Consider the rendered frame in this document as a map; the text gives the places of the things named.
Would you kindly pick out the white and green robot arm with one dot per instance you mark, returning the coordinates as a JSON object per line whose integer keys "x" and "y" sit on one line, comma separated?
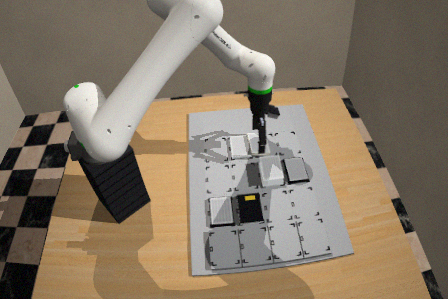
{"x": 106, "y": 130}

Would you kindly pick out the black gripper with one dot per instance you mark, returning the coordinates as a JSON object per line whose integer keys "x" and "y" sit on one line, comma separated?
{"x": 258, "y": 123}

